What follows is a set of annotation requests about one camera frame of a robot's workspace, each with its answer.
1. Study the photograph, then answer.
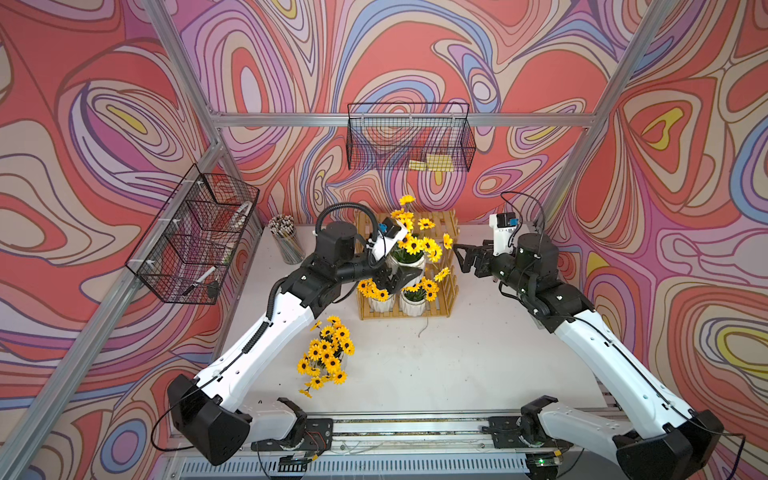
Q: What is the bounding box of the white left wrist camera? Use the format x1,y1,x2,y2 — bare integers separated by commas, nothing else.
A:
368,217,409,262

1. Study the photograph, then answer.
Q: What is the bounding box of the black wire basket back wall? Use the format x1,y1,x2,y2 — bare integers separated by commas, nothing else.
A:
346,100,476,172

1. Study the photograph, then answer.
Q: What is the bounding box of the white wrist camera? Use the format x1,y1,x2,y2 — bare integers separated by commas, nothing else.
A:
489,212,520,256
368,217,409,262

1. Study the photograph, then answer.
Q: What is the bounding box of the wooden two-tier shelf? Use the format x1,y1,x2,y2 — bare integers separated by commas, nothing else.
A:
357,210,460,321

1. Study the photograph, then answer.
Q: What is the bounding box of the yellow sticky notes pad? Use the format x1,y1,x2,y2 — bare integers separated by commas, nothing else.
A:
407,154,456,172

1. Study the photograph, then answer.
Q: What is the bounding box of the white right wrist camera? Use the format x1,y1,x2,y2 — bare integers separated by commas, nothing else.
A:
489,212,520,256

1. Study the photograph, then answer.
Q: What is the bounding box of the white marker in basket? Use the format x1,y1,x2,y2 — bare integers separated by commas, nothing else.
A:
182,266,217,296

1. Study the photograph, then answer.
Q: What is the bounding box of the sunflower pot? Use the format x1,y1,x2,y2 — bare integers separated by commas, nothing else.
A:
399,277,439,317
357,279,395,314
387,194,454,284
296,315,355,398

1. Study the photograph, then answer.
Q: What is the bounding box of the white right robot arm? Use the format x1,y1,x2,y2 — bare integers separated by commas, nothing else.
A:
453,233,724,479

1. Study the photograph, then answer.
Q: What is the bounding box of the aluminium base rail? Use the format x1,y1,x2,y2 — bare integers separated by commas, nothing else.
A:
155,411,625,479

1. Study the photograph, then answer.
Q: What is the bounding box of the black wire basket left wall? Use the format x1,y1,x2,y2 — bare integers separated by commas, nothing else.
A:
125,165,260,305

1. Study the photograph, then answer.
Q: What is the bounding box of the black wire basket wall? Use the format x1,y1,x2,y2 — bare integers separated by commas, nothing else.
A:
125,165,260,305
346,100,476,172

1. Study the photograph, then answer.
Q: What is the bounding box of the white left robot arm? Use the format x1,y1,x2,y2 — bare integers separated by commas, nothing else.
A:
167,202,418,466

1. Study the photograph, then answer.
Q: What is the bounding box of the cup of pencils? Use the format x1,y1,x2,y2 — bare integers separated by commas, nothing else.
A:
267,214,305,265

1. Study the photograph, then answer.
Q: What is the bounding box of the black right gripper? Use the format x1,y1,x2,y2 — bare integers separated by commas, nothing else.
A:
453,238,533,296

